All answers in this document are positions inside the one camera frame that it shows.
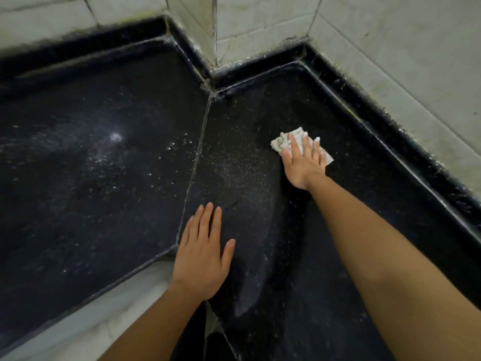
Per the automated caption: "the person's left hand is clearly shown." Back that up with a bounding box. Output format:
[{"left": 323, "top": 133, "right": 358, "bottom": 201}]
[{"left": 169, "top": 202, "right": 236, "bottom": 301}]

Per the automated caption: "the person's right hand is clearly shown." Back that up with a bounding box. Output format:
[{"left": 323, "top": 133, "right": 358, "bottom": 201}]
[{"left": 281, "top": 132, "right": 328, "bottom": 191}]

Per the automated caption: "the person's left forearm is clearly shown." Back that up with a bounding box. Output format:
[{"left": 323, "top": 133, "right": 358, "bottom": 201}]
[{"left": 98, "top": 281, "right": 209, "bottom": 361}]

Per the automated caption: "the white cloth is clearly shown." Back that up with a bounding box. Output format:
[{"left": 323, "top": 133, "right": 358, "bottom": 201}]
[{"left": 270, "top": 126, "right": 334, "bottom": 167}]

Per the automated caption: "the person's right forearm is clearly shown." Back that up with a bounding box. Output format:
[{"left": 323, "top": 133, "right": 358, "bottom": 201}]
[{"left": 307, "top": 174, "right": 481, "bottom": 361}]

